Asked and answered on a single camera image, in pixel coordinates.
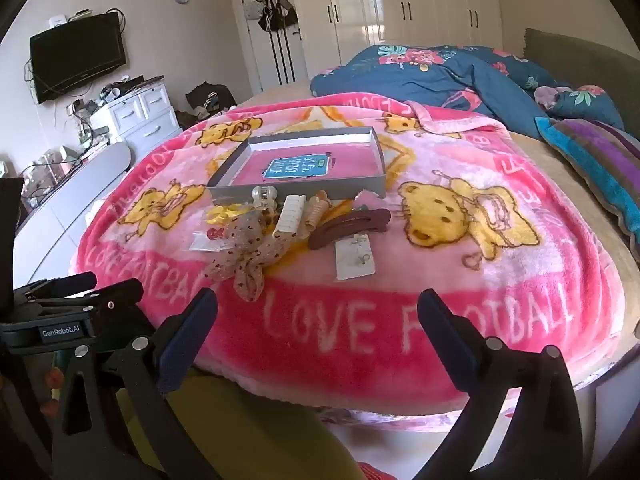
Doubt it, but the bag of yellow rings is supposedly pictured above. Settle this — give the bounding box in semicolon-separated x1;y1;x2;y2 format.
205;202;251;226

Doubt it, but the brown oval hair clip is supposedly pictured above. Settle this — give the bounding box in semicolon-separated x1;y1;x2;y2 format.
307;209;392;252

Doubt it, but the white earring card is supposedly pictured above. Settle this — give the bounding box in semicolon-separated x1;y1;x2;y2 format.
334;234;376;281

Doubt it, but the green upholstered headboard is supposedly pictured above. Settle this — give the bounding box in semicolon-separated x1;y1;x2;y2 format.
522;27;640;131

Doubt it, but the clear hair claw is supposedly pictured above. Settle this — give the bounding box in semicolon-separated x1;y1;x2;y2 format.
251;185;278;211

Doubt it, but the striped pillow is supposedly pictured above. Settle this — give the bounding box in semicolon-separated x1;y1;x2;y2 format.
535;117;640;261

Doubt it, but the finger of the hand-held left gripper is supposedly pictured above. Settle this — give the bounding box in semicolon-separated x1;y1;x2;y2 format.
14;271;99;306
37;280;147;322

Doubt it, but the white curved footboard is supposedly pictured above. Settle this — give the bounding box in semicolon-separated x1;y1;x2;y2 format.
15;142;132;276

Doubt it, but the white ribbed hair clip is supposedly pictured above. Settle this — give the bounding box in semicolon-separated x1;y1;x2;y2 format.
272;194;307;237

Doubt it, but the pink bear printed blanket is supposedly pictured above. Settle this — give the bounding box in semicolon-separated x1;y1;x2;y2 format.
75;92;626;433

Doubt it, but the white wardrobe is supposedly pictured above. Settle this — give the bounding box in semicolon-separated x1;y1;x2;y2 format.
287;0;503;68

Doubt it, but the black wall television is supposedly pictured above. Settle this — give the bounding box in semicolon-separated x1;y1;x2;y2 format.
29;12;127;105

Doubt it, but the blue floral duvet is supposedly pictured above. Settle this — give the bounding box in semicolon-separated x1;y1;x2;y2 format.
310;45;626;141

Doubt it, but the bag with red green beads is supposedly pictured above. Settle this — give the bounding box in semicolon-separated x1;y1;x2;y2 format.
190;227;232;253

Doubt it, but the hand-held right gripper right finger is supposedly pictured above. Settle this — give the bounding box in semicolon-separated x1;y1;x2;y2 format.
416;287;586;480

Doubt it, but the clear dotted plastic bag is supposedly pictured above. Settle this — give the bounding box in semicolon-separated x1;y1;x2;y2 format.
207;210;296;303

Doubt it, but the grey cardboard box tray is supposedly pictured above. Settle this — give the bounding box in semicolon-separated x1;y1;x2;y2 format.
207;126;388;207

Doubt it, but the black hanging bag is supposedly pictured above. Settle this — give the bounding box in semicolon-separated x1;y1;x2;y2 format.
276;0;300;29
257;0;282;34

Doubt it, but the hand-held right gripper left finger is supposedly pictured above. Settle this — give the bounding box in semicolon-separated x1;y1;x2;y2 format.
50;287;219;480

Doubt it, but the beige spiral hair claw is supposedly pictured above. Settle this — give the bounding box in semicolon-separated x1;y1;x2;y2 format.
306;191;332;233

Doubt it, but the yellow cloth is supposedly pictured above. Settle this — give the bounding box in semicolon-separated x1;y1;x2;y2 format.
165;375;363;480

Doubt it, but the white door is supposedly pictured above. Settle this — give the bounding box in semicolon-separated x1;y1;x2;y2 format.
230;0;306;96

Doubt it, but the white chest of drawers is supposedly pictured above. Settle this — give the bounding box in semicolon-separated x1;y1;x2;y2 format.
90;82;182;156

